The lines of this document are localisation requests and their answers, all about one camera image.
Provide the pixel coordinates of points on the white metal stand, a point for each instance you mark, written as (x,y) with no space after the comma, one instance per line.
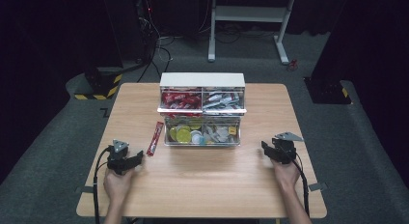
(246,14)

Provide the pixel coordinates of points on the pile of red stick packets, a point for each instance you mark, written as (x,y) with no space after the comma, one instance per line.
(180,100)

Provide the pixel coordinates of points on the small red floor object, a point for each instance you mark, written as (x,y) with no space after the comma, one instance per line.
(292,65)

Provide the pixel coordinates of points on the grey tape piece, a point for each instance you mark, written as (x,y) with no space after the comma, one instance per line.
(317,186)
(86,189)

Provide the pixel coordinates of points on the pile of silver packets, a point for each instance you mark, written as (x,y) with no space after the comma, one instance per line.
(222,101)

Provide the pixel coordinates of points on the single red stick sachet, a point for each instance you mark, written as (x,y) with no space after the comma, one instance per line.
(155,138)

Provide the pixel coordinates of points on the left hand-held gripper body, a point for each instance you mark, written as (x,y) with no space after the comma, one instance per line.
(117,159)

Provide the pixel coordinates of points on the pile of grey sachets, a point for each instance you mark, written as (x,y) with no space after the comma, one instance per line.
(222,134)

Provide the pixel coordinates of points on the pile of round lidded cups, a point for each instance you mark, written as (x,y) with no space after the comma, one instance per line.
(184,135)

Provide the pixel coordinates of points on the person's left hand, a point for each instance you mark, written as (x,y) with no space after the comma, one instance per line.
(117,185)

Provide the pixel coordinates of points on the black yellow striped base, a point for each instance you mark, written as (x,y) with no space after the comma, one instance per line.
(106,85)

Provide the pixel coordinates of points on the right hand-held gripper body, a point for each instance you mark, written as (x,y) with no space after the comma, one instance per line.
(284,150)

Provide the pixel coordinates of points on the black floor base plate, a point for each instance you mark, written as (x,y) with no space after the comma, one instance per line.
(326,92)

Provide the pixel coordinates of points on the white clear drawer organizer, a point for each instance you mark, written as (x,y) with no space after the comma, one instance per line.
(202,79)

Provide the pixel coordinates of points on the person's right hand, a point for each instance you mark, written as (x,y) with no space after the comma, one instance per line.
(286,174)

